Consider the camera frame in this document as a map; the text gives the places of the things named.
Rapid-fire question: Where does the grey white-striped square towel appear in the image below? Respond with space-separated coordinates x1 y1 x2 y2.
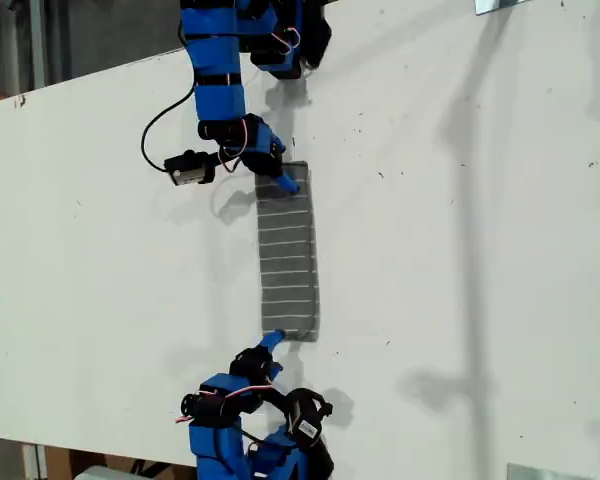
254 160 322 344

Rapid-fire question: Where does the white plastic object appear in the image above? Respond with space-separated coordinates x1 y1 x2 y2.
72 464 136 480

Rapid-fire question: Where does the white table leg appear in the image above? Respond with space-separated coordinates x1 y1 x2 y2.
22 443 49 480

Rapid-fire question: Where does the shiny metal plate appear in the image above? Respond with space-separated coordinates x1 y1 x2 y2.
473 0 526 16

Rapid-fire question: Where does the red white gripper wire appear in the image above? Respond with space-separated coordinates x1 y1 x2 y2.
174 382 276 424
217 117 251 174

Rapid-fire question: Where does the black camera stalk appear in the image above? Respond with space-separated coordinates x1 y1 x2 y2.
205 149 227 182
259 384 292 412

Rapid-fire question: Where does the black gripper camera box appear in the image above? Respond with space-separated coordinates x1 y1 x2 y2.
282 388 334 446
163 149 212 187

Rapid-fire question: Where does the black camera cable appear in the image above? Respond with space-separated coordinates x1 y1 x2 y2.
237 427 266 454
140 84 196 174

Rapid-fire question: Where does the grey metal frame bar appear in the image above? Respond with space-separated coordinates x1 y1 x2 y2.
28 0 47 94

